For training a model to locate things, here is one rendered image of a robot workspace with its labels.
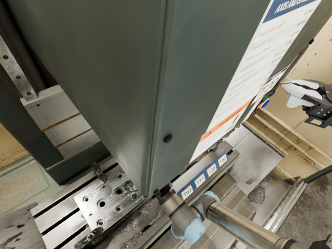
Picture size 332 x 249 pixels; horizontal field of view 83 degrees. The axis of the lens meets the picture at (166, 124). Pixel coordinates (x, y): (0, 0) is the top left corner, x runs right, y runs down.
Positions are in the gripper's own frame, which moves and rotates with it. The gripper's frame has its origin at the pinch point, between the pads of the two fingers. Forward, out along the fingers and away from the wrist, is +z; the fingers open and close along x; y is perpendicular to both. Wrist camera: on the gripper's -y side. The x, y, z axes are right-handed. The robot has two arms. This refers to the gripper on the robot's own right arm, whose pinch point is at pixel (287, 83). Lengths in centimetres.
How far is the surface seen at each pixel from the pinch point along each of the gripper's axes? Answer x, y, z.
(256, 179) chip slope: 30, 99, -41
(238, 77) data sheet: -24.4, -13.7, 16.1
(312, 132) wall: 50, 57, -54
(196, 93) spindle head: -31.5, -15.5, 20.3
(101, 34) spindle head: -32.2, -19.0, 29.6
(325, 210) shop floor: 66, 173, -153
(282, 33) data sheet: -18.6, -17.6, 12.7
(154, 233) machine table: -30, 85, 18
